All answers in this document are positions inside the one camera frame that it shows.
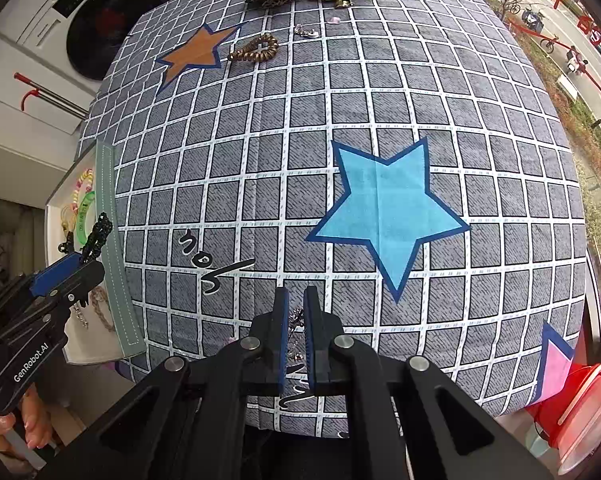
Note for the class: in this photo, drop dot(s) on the person's left hand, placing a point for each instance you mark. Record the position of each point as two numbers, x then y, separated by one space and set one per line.
33 415

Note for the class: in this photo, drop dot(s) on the black beaded hair clip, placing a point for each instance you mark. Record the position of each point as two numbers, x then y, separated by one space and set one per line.
98 237

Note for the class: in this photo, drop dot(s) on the silver earring with white base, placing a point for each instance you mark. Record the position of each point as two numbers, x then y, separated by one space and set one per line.
308 31

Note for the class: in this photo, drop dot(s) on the red window decal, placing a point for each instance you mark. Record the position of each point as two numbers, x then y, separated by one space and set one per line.
570 20

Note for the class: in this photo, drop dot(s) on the white jewelry box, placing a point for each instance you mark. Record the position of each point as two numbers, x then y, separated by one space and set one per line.
110 270

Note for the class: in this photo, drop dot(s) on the grey checked star print cloth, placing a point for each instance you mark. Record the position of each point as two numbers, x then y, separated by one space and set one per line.
290 170

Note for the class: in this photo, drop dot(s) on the white washing machine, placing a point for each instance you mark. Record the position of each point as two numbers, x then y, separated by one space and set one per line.
90 25

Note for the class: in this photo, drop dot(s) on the green translucent bangle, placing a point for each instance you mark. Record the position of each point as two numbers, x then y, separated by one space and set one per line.
83 215

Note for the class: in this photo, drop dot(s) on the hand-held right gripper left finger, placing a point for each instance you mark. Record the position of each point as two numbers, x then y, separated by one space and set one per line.
280 345

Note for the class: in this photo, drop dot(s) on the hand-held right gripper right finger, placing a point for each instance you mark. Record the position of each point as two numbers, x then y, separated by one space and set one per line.
310 345

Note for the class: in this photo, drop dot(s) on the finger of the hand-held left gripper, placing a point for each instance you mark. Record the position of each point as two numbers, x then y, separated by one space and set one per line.
55 272
75 282

